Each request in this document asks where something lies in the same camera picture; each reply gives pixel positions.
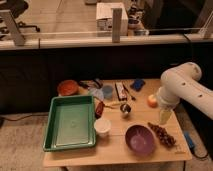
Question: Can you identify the small metal cup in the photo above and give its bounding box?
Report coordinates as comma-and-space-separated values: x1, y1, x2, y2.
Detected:
120, 104, 131, 118

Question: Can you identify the purple bowl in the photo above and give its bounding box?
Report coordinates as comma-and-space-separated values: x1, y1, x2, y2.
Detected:
125, 125, 155, 156

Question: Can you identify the red yellow apple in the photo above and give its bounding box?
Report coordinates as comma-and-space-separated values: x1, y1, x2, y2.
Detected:
147, 94, 158, 108

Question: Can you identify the white paper cup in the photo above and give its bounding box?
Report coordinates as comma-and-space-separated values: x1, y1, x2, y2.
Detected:
94, 118, 111, 137

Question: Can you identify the light blue plastic cup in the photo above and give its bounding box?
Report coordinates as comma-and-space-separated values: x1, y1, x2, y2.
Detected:
102, 85, 113, 99

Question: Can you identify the dark red small object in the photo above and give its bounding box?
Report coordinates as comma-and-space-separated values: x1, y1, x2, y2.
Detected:
95, 102, 105, 119

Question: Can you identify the dark rectangular bar box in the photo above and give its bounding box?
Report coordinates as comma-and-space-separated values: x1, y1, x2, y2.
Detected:
115, 82, 127, 101

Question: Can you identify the black pen tool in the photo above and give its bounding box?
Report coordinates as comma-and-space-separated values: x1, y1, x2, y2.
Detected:
123, 83, 136, 101

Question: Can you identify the green plastic tray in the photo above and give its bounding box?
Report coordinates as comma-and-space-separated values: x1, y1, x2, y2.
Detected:
43, 95, 96, 152

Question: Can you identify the bunch of dark grapes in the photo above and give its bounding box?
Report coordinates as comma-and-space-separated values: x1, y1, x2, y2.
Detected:
148, 123, 176, 148

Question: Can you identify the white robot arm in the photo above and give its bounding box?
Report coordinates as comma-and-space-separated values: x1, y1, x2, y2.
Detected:
155, 62, 213, 120

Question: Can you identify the clear plastic bag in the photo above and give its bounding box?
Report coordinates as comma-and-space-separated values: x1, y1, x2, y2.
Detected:
89, 88, 104, 101

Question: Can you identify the white cardboard box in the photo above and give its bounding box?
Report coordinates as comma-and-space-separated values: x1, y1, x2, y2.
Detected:
96, 2, 128, 36

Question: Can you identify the blue sponge block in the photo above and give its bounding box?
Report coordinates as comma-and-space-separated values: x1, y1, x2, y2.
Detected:
130, 79, 145, 91

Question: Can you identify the red-brown bowl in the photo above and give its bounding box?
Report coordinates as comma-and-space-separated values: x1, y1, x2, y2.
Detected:
57, 80, 79, 96

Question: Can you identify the blue object on floor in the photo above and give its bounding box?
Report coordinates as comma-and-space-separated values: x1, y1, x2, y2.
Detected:
184, 132, 195, 149

